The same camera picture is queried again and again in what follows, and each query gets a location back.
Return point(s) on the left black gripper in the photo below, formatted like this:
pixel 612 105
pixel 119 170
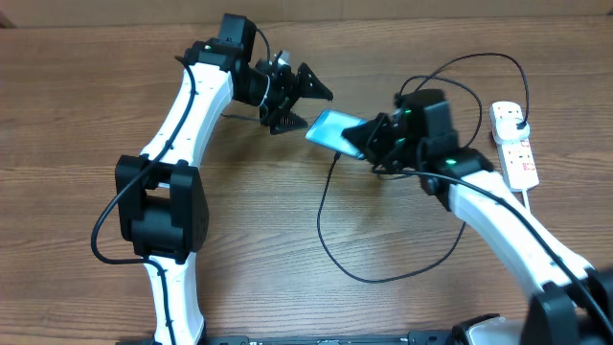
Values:
pixel 287 94

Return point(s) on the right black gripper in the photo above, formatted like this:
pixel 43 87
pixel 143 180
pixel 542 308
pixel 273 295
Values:
pixel 367 134

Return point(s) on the blue Galaxy smartphone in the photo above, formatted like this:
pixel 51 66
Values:
pixel 327 130

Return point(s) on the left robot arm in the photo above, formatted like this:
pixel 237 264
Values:
pixel 162 206

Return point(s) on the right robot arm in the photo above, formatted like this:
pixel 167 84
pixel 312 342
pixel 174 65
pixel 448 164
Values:
pixel 570 302

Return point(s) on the white charger plug adapter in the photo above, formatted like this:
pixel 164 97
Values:
pixel 508 131

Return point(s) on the white power strip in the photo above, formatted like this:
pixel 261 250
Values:
pixel 516 158

